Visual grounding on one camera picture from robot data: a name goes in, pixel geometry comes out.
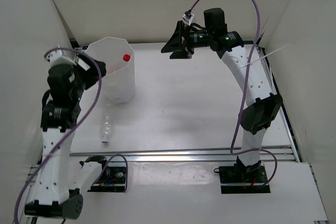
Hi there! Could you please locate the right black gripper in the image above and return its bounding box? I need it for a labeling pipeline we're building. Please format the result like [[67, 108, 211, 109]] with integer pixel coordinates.
[[161, 21, 213, 59]]

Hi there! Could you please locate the red label plastic bottle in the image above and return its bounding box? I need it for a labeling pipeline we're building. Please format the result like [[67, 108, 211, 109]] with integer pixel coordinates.
[[107, 54, 131, 74]]

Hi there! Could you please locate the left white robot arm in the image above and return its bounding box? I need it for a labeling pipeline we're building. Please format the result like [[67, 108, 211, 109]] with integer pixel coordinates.
[[24, 60, 106, 220]]

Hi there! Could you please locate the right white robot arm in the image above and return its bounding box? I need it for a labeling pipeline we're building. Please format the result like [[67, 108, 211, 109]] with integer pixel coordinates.
[[161, 8, 283, 182]]

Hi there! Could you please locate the white octagonal plastic bin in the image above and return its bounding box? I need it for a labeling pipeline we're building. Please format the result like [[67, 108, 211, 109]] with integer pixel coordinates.
[[86, 37, 135, 104]]

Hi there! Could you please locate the clear unlabelled plastic bottle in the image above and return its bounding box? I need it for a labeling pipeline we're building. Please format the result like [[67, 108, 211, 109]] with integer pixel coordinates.
[[100, 100, 116, 145]]

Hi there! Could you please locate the white zip tie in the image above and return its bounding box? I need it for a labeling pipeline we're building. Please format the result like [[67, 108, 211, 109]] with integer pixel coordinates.
[[235, 43, 291, 74]]

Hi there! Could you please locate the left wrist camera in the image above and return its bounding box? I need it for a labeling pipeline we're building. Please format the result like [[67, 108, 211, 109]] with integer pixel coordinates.
[[44, 48, 90, 71]]

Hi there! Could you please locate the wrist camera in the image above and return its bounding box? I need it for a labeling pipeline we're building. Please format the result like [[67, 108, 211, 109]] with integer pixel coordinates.
[[182, 10, 194, 26], [44, 48, 90, 71]]

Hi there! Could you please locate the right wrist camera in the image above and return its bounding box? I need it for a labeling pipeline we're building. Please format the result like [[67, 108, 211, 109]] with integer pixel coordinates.
[[182, 10, 194, 26]]

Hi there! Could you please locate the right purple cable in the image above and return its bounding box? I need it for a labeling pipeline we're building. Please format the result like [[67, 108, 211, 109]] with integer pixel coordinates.
[[189, 0, 278, 188]]

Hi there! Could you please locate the purple cable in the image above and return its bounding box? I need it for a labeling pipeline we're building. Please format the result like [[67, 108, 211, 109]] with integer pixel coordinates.
[[189, 0, 278, 188], [13, 47, 129, 224]]

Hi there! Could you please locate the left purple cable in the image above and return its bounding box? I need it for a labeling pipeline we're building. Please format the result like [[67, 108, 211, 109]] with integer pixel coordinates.
[[13, 47, 129, 224]]

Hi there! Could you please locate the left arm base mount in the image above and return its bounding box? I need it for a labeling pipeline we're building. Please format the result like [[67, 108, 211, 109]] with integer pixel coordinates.
[[88, 164, 128, 193]]

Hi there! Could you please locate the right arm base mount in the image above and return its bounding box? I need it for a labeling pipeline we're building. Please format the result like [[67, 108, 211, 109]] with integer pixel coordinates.
[[213, 165, 271, 194]]

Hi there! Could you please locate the aluminium frame rail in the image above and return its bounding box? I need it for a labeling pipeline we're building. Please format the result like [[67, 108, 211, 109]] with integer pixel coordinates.
[[13, 149, 301, 224]]

